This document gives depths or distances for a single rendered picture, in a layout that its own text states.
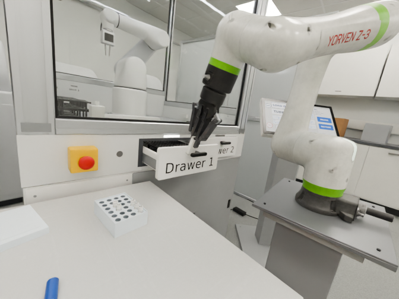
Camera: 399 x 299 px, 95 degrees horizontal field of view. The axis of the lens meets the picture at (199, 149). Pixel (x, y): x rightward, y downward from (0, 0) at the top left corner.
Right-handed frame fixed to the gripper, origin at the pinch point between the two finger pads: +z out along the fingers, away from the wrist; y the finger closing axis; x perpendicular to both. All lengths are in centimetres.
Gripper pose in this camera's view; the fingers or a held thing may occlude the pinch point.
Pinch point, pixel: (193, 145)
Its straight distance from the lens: 63.7
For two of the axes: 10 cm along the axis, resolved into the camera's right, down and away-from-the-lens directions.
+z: -3.5, 8.2, 4.5
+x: 7.3, -0.6, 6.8
